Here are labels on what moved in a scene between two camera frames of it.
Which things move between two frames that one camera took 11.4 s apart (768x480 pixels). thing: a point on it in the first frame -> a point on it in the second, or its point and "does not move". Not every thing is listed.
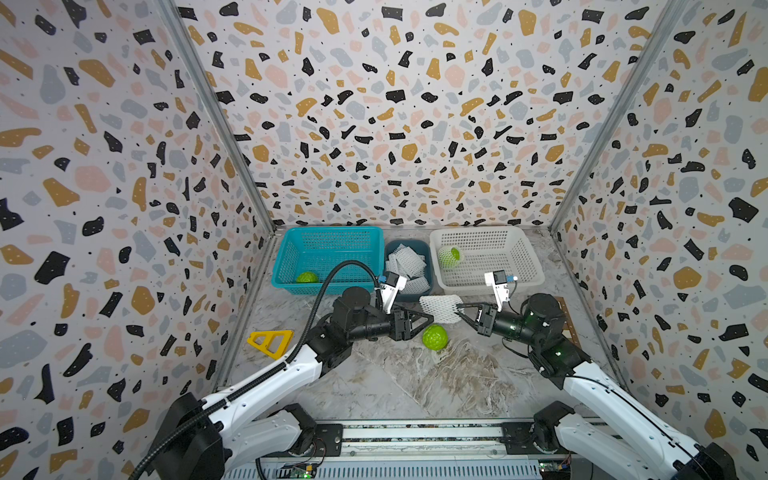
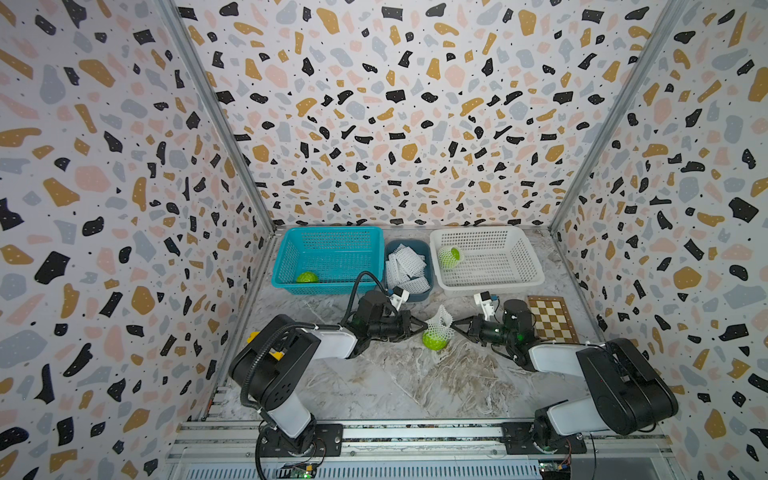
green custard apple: (435, 337) does not move
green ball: (442, 307) -> (440, 325)
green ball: (449, 257) does not move
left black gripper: (401, 329) does not move
